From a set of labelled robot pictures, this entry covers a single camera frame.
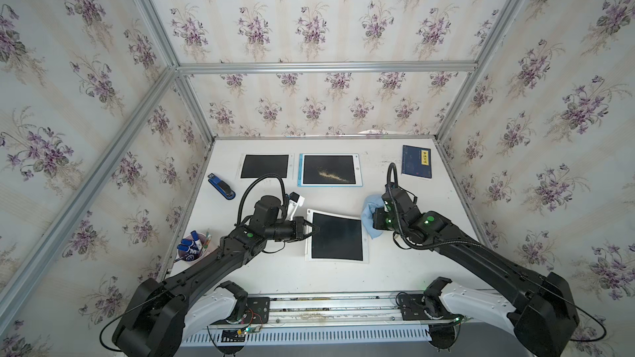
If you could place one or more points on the light blue cloth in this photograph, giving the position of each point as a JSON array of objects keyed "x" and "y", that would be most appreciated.
[{"x": 370, "y": 205}]

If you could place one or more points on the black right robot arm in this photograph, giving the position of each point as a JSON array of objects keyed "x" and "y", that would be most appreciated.
[{"x": 538, "y": 310}]

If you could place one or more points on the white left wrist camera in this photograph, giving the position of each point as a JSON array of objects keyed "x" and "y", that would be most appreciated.
[{"x": 295, "y": 201}]

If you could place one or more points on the white vented cable duct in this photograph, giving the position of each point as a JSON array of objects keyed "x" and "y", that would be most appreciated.
[{"x": 315, "y": 336}]

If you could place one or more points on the blue framed drawing tablet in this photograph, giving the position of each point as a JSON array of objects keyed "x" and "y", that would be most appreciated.
[{"x": 325, "y": 170}]

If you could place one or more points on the white drawing tablet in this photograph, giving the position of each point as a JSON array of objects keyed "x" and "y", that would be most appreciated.
[
  {"x": 336, "y": 238},
  {"x": 254, "y": 166}
]

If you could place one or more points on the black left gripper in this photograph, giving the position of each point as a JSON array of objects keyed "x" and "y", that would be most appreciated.
[{"x": 297, "y": 229}]

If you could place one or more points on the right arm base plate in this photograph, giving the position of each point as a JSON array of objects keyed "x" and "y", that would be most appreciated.
[{"x": 421, "y": 307}]

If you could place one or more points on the pink pen cup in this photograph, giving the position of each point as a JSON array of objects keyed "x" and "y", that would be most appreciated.
[{"x": 193, "y": 247}]

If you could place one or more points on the dark blue book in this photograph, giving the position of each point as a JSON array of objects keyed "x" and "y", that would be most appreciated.
[{"x": 417, "y": 161}]

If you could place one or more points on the small green circuit board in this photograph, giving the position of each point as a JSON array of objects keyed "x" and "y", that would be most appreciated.
[{"x": 238, "y": 336}]

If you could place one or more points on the aluminium mounting rail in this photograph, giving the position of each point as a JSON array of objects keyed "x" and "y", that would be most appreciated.
[{"x": 332, "y": 310}]

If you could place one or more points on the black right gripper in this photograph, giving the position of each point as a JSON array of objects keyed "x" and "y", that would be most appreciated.
[{"x": 379, "y": 216}]

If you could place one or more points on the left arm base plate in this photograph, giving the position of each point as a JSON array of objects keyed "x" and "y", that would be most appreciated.
[{"x": 248, "y": 311}]

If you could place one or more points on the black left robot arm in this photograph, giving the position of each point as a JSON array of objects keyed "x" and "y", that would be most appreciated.
[{"x": 162, "y": 314}]

